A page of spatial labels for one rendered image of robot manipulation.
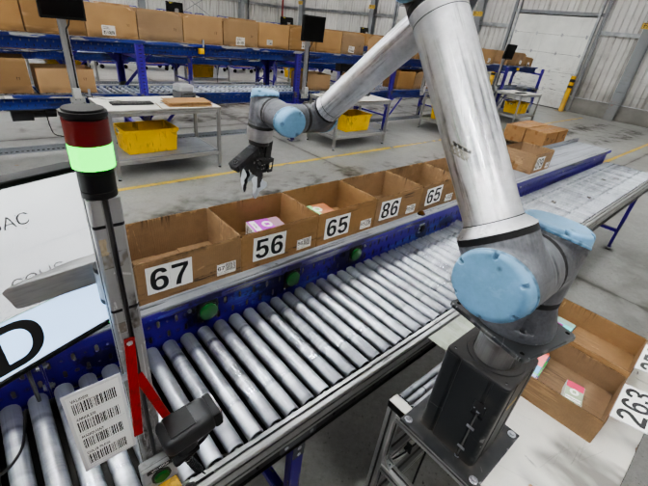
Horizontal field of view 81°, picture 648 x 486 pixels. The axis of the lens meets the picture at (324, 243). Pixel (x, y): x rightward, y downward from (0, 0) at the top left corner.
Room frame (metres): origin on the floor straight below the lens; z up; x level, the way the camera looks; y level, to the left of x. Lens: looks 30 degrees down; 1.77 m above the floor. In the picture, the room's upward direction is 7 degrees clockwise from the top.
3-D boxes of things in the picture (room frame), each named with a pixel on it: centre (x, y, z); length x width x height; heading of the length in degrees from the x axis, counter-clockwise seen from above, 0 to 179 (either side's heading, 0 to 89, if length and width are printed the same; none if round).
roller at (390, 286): (1.47, -0.36, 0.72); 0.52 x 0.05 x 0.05; 44
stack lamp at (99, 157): (0.45, 0.30, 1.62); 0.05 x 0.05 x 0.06
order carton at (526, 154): (3.40, -1.69, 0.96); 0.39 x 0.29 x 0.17; 134
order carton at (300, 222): (1.49, 0.28, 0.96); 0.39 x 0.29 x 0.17; 134
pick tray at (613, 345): (1.21, -1.08, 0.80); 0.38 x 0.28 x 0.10; 45
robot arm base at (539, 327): (0.75, -0.49, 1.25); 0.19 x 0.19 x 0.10
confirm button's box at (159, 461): (0.43, 0.28, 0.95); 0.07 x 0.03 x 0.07; 134
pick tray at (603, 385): (0.99, -0.85, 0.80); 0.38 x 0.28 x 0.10; 46
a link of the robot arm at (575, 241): (0.75, -0.49, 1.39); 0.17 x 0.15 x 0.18; 134
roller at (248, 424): (0.84, 0.29, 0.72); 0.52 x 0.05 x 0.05; 44
